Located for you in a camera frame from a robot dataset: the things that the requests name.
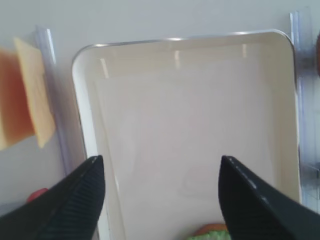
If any yellow cheese slice in rack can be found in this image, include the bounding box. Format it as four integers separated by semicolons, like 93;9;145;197
13;37;56;148

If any orange cheese slice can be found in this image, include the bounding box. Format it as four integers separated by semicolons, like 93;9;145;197
0;49;34;150

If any bottom bun slice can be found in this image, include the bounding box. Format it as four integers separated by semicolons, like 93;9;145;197
193;223;228;236

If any clear acrylic rack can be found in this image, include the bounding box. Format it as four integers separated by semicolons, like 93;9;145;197
34;25;87;175
290;7;320;212

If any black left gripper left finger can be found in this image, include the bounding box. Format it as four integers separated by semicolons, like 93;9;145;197
0;155;104;240

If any clear acrylic rack left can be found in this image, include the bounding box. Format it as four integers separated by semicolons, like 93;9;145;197
34;25;87;175

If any cream plastic tray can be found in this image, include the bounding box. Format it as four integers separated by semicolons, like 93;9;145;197
71;30;301;240

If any red tomato slice in rack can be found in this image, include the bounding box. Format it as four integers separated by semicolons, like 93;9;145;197
26;188;48;203

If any green lettuce leaf on stack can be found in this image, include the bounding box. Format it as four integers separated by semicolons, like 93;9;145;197
187;230;232;240

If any clear acrylic rack right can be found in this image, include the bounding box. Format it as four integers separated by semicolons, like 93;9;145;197
290;7;320;212

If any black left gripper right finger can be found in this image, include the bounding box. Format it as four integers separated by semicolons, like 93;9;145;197
218;155;320;240

